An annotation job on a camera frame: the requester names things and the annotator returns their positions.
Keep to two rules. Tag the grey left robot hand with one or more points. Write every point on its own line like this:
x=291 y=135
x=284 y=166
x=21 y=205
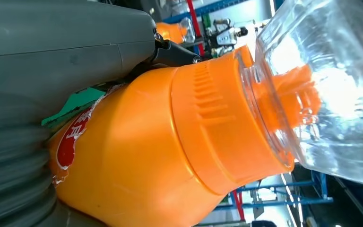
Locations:
x=59 y=40

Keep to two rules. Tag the red metal post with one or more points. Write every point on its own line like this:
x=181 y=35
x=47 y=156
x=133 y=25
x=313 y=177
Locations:
x=195 y=22

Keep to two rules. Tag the blue metal rack frame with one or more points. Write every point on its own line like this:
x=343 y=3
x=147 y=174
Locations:
x=319 y=188

